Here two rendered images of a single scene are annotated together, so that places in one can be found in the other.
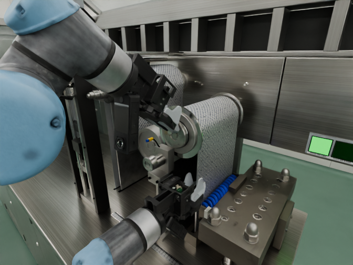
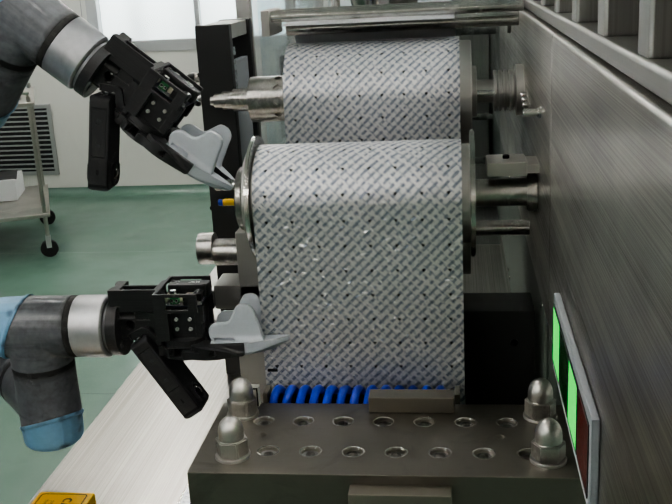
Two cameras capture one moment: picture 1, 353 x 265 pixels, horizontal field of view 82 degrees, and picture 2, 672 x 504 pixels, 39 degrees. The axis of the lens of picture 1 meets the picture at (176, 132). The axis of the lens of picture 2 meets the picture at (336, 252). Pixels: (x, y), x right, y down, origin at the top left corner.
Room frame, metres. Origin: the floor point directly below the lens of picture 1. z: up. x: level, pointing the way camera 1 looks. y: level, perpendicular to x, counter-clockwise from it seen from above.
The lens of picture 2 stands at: (0.00, -1.00, 1.51)
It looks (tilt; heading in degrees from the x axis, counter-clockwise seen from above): 17 degrees down; 58
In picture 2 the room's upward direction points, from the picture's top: 3 degrees counter-clockwise
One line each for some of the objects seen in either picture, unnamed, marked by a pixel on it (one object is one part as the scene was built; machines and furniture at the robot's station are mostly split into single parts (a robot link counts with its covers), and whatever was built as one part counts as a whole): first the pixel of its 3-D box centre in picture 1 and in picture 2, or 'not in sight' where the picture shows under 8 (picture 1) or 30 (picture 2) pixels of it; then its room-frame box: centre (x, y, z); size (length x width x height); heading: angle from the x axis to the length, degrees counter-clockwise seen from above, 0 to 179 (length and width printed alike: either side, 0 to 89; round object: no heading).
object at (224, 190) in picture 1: (221, 191); (361, 399); (0.55, -0.15, 1.03); 0.21 x 0.04 x 0.03; 140
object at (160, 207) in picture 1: (168, 204); (163, 319); (0.38, 0.02, 1.12); 0.12 x 0.08 x 0.09; 140
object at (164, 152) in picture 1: (161, 194); (244, 341); (0.50, 0.05, 1.05); 0.06 x 0.05 x 0.31; 140
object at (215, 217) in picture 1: (215, 214); (241, 396); (0.42, -0.10, 1.05); 0.04 x 0.04 x 0.04
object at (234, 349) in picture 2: (190, 203); (209, 346); (0.41, -0.04, 1.09); 0.09 x 0.05 x 0.02; 139
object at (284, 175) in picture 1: (285, 173); (548, 439); (0.61, -0.39, 1.05); 0.04 x 0.04 x 0.04
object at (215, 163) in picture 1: (217, 165); (361, 322); (0.56, -0.13, 1.11); 0.23 x 0.01 x 0.18; 140
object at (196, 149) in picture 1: (179, 132); (259, 197); (0.51, -0.01, 1.25); 0.15 x 0.01 x 0.15; 50
